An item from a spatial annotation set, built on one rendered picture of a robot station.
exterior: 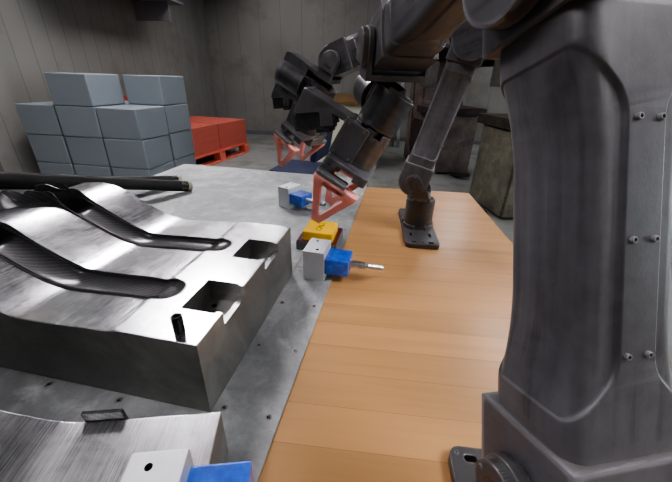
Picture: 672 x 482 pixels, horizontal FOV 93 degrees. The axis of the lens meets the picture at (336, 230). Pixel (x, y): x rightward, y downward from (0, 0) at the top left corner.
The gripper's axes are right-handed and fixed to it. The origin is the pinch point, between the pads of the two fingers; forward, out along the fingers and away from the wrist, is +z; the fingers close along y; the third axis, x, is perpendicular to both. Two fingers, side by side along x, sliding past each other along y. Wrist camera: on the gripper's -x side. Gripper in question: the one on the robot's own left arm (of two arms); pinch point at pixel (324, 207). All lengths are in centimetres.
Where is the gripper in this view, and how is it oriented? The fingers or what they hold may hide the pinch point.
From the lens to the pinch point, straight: 50.9
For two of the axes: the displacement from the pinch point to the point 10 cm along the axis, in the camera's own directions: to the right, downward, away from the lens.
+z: -5.0, 7.3, 4.7
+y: -2.3, 4.1, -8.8
